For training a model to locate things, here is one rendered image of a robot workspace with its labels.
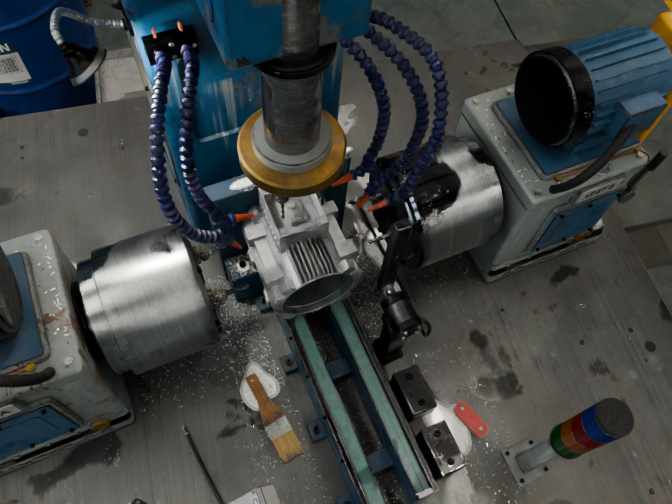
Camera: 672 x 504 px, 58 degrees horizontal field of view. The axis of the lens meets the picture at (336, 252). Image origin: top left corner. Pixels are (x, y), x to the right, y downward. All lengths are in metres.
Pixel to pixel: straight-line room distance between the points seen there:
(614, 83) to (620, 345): 0.65
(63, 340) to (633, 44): 1.12
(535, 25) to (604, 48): 2.20
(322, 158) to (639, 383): 0.95
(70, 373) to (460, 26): 2.70
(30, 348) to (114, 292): 0.15
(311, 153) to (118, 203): 0.78
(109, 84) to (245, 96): 1.35
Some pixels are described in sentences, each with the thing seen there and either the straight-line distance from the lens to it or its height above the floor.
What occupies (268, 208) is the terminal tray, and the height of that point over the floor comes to 1.15.
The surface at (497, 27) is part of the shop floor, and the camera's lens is 3.38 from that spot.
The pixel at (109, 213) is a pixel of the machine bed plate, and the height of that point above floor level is 0.80.
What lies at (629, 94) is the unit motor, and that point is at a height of 1.32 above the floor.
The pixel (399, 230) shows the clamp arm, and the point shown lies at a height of 1.25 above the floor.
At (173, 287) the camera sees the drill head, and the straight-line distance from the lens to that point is 1.09.
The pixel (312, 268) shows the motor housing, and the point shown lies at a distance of 1.14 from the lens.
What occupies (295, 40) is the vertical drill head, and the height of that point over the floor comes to 1.59.
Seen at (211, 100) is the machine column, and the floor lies 1.27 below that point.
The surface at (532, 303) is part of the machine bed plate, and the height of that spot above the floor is 0.80.
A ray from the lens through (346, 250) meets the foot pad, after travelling 1.20.
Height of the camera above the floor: 2.13
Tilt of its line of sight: 62 degrees down
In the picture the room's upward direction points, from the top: 7 degrees clockwise
